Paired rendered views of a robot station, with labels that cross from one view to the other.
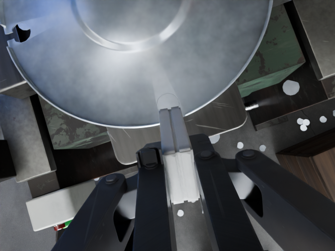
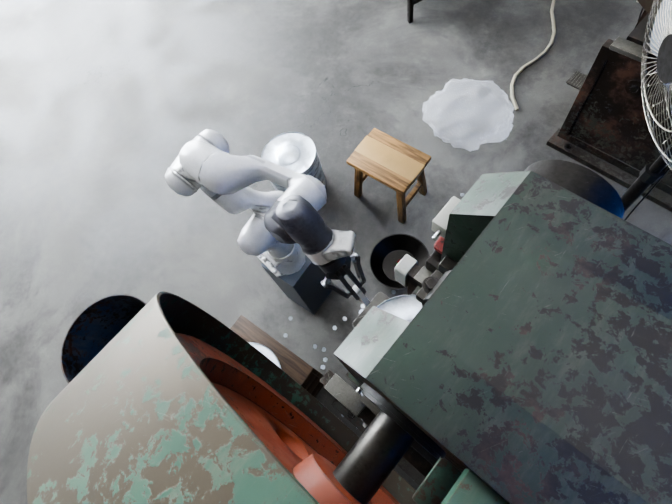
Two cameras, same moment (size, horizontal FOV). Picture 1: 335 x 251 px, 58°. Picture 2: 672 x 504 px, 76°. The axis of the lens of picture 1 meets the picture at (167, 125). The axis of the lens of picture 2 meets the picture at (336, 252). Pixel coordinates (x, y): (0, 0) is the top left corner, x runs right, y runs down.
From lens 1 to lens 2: 106 cm
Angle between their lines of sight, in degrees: 28
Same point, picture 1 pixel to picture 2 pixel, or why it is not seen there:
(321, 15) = (349, 398)
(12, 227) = not seen: hidden behind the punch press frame
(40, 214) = (408, 260)
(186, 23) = not seen: hidden behind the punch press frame
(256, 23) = not seen: hidden behind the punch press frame
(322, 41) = (343, 387)
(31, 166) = (422, 274)
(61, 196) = (404, 271)
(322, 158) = (308, 370)
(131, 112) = (385, 306)
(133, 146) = (379, 298)
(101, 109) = (394, 302)
